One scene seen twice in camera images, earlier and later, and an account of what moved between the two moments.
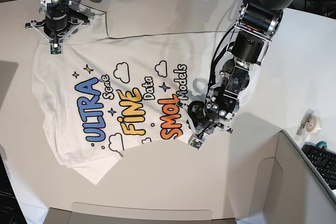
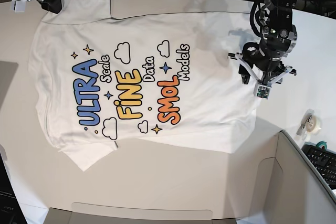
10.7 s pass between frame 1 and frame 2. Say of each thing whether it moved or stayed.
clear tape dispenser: stayed
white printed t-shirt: moved
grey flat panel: stayed
